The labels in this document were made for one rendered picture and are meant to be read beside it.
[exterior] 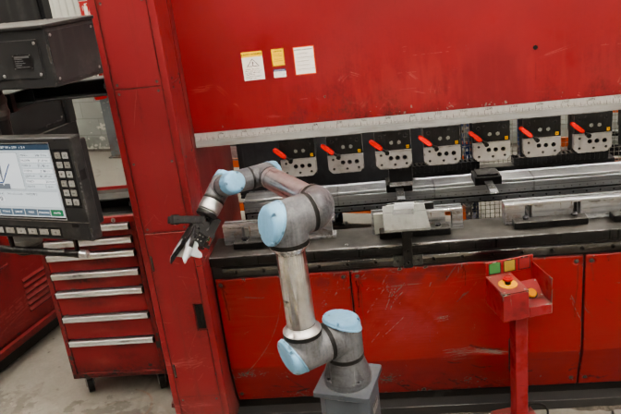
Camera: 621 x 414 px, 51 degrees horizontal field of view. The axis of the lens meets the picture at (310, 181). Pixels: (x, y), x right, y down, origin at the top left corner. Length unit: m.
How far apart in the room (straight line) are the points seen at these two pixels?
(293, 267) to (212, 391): 1.35
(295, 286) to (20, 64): 1.10
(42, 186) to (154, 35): 0.68
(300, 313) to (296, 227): 0.27
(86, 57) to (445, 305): 1.75
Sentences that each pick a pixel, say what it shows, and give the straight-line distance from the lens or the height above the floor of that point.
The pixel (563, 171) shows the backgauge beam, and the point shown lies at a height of 0.98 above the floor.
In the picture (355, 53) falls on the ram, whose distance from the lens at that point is 2.65.
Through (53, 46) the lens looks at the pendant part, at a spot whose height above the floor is 1.88.
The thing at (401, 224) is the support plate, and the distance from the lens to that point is 2.65.
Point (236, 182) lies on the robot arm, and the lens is 2.12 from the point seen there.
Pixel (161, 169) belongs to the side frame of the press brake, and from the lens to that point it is 2.66.
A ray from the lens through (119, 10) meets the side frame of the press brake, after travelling 2.57.
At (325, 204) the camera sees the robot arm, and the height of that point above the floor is 1.39.
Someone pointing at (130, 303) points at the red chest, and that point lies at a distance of 3.40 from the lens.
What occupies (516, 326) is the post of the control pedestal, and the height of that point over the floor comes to 0.60.
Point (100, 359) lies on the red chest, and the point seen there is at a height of 0.22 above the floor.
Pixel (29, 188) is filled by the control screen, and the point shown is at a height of 1.43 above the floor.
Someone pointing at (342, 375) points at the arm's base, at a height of 0.83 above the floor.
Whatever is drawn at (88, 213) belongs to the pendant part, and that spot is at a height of 1.34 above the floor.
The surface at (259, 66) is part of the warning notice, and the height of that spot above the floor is 1.65.
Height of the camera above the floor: 2.05
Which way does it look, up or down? 19 degrees down
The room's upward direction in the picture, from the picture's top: 7 degrees counter-clockwise
